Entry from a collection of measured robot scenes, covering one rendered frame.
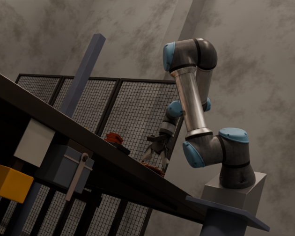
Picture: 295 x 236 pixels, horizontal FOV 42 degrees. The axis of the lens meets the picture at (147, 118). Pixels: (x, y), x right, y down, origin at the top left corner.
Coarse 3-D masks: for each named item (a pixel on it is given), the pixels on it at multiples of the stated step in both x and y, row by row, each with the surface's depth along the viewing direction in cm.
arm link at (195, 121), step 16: (176, 48) 158; (192, 48) 159; (176, 64) 158; (192, 64) 159; (176, 80) 161; (192, 80) 159; (192, 96) 157; (192, 112) 156; (192, 128) 155; (192, 144) 153; (208, 144) 152; (192, 160) 152; (208, 160) 152
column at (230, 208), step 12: (204, 204) 153; (216, 204) 150; (216, 216) 153; (228, 216) 151; (240, 216) 147; (252, 216) 146; (204, 228) 155; (216, 228) 151; (228, 228) 150; (240, 228) 151; (264, 228) 156
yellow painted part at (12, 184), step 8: (16, 160) 111; (0, 168) 108; (8, 168) 106; (16, 168) 111; (0, 176) 106; (8, 176) 105; (16, 176) 107; (24, 176) 109; (0, 184) 104; (8, 184) 105; (16, 184) 107; (24, 184) 109; (0, 192) 104; (8, 192) 106; (16, 192) 108; (24, 192) 110; (16, 200) 108
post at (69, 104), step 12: (96, 36) 397; (96, 48) 394; (84, 60) 390; (84, 72) 384; (72, 84) 383; (84, 84) 386; (72, 96) 375; (60, 108) 376; (72, 108) 376; (36, 192) 353; (24, 204) 344; (12, 216) 345; (24, 216) 345; (12, 228) 338
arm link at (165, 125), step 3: (162, 123) 202; (165, 123) 200; (168, 123) 200; (162, 126) 201; (165, 126) 200; (168, 126) 199; (171, 126) 200; (174, 126) 201; (162, 129) 200; (165, 129) 199; (168, 129) 199; (171, 129) 200; (174, 129) 202; (171, 132) 200
